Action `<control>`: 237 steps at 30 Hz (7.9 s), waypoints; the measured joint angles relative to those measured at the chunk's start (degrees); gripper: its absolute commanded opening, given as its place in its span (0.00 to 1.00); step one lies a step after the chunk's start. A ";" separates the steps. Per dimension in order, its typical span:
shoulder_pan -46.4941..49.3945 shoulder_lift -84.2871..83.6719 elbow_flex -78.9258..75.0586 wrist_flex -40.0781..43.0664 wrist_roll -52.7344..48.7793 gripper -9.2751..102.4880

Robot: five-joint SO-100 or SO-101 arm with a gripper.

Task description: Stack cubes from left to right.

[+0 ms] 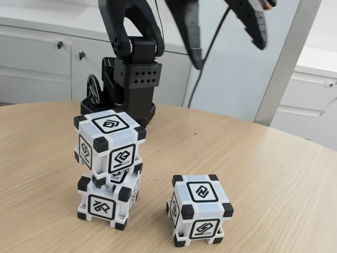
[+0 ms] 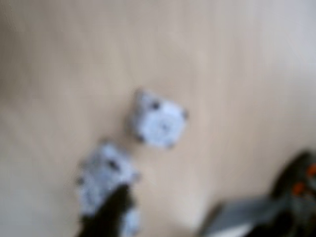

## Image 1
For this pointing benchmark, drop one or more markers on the white cube with nested-squares symbol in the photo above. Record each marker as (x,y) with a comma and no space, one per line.
(110,124)

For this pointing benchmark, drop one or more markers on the white cube with N symbol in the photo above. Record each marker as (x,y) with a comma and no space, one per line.
(200,191)

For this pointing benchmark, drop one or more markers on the white drawer cabinet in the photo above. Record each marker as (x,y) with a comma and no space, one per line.
(302,100)

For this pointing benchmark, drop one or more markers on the silver cabinet lock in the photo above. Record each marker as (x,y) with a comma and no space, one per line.
(329,84)

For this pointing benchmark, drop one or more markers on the black cabinet lock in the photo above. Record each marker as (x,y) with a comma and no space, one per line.
(60,44)
(82,54)

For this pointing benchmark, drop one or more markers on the black round clamp knob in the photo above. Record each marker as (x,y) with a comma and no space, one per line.
(92,89)

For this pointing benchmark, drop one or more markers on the white low cabinet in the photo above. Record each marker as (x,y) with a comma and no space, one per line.
(31,66)

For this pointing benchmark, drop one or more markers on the white cube with blue inside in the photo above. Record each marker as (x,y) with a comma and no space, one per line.
(101,206)

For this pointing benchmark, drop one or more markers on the camera module on black mount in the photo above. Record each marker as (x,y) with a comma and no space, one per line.
(269,4)

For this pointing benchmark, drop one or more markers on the grey metal post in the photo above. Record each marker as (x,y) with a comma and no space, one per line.
(287,66)

